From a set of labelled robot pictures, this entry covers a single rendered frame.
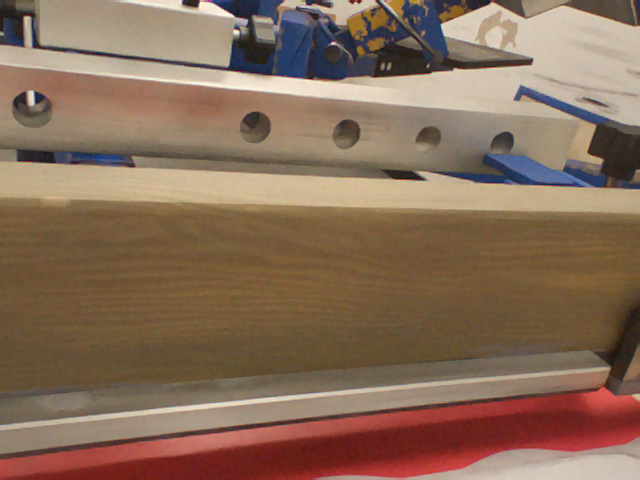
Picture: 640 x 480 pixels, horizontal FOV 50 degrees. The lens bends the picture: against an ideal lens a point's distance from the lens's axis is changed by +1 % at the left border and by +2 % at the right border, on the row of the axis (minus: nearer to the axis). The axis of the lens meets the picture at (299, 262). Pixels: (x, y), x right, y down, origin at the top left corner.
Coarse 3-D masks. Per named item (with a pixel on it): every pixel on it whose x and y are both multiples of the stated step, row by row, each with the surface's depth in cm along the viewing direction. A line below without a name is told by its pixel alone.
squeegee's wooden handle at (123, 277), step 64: (0, 192) 18; (64, 192) 18; (128, 192) 19; (192, 192) 20; (256, 192) 21; (320, 192) 22; (384, 192) 23; (448, 192) 24; (512, 192) 26; (576, 192) 27; (0, 256) 18; (64, 256) 19; (128, 256) 20; (192, 256) 20; (256, 256) 21; (320, 256) 22; (384, 256) 23; (448, 256) 24; (512, 256) 25; (576, 256) 26; (0, 320) 19; (64, 320) 20; (128, 320) 21; (192, 320) 21; (256, 320) 22; (320, 320) 23; (384, 320) 24; (448, 320) 26; (512, 320) 27; (576, 320) 28; (0, 384) 20; (64, 384) 21; (128, 384) 22
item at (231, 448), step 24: (240, 432) 27; (48, 456) 24; (72, 456) 24; (96, 456) 24; (120, 456) 24; (144, 456) 25; (168, 456) 25; (192, 456) 25; (216, 456) 25; (240, 456) 25
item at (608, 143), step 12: (612, 120) 45; (600, 132) 43; (612, 132) 42; (624, 132) 42; (636, 132) 42; (600, 144) 43; (612, 144) 42; (624, 144) 41; (636, 144) 42; (600, 156) 43; (612, 156) 42; (624, 156) 42; (636, 156) 42; (600, 168) 44; (612, 168) 43; (624, 168) 43; (636, 168) 42; (612, 180) 44; (624, 180) 43
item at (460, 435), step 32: (384, 416) 29; (416, 416) 30; (448, 416) 30; (480, 416) 31; (512, 416) 31; (544, 416) 31; (576, 416) 32; (608, 416) 32; (256, 448) 26; (288, 448) 26; (320, 448) 27; (352, 448) 27; (384, 448) 27; (416, 448) 28; (448, 448) 28; (480, 448) 28; (512, 448) 29; (544, 448) 29; (576, 448) 30
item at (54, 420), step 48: (192, 384) 22; (240, 384) 23; (288, 384) 23; (336, 384) 24; (384, 384) 24; (432, 384) 25; (480, 384) 26; (528, 384) 27; (576, 384) 28; (0, 432) 19; (48, 432) 20; (96, 432) 20; (144, 432) 21
